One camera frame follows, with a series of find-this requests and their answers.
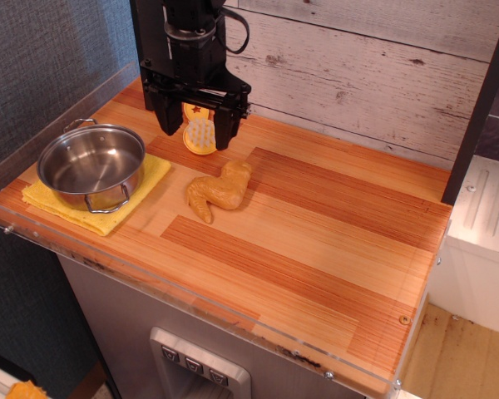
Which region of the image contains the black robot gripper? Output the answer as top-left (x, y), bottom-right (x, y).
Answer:
top-left (145, 16), bottom-right (251, 150)

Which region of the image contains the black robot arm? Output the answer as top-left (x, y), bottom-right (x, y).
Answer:
top-left (131, 1), bottom-right (251, 150)

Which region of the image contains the brass screw in tabletop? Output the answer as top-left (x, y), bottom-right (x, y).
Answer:
top-left (399, 315), bottom-right (411, 325)

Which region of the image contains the steel cabinet with dispenser panel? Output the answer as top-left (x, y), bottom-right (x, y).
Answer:
top-left (58, 256), bottom-right (360, 398)

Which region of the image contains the white cabinet at right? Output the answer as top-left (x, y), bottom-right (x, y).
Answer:
top-left (427, 156), bottom-right (499, 332)

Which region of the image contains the yellow folded cloth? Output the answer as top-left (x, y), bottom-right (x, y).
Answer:
top-left (22, 155), bottom-right (171, 236)

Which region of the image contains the dark right vertical post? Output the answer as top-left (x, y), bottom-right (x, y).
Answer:
top-left (442, 38), bottom-right (499, 205)

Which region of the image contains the yellow brush with white bristles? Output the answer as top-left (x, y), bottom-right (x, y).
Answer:
top-left (183, 103), bottom-right (216, 155)

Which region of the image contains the steel pot with handles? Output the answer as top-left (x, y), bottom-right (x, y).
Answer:
top-left (37, 119), bottom-right (146, 203)

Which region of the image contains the clear acrylic table guard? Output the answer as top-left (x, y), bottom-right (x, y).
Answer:
top-left (0, 67), bottom-right (451, 398)

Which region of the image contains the orange object at bottom left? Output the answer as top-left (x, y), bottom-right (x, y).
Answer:
top-left (5, 381), bottom-right (48, 399)

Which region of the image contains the toy chicken wing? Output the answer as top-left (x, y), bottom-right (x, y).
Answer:
top-left (185, 160), bottom-right (252, 224)

